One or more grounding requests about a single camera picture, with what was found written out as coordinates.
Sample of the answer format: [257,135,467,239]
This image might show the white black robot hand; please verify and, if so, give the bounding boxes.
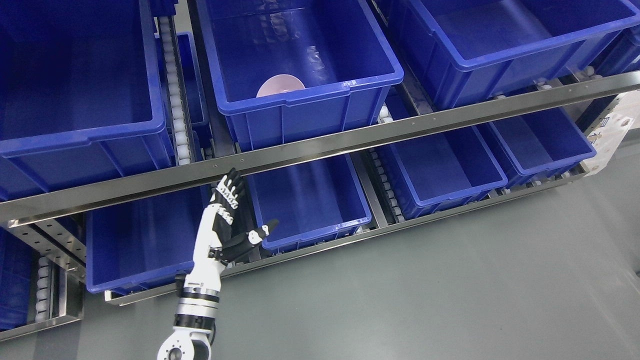
[178,168,279,299]

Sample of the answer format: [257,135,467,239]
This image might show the white sign board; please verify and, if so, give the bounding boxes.
[584,90,640,176]

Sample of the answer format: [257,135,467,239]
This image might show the blue bin upper left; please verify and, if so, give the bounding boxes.
[0,0,174,201]

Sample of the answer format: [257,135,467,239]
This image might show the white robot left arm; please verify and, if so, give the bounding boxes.
[157,274,220,360]

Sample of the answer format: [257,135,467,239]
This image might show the blue bin lower middle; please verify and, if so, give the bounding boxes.
[246,154,372,255]

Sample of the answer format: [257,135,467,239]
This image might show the pink bowl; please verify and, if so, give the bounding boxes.
[256,74,306,98]

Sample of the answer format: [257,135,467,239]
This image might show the blue bin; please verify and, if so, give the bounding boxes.
[195,0,404,152]
[246,154,372,255]
[0,0,174,201]
[477,107,597,189]
[385,0,639,110]
[86,186,211,296]
[375,126,508,220]

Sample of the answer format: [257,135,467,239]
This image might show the blue bin lower far right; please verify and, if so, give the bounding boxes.
[477,107,597,189]

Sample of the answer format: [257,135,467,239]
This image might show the blue bin upper right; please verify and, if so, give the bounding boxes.
[385,0,639,110]

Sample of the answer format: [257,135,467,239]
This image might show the steel shelf rack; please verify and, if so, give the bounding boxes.
[1,71,639,341]

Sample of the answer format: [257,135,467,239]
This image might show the blue bin lower left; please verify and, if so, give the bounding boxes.
[86,186,211,296]

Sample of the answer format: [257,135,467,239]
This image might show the blue bin upper middle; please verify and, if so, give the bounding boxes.
[195,0,404,152]

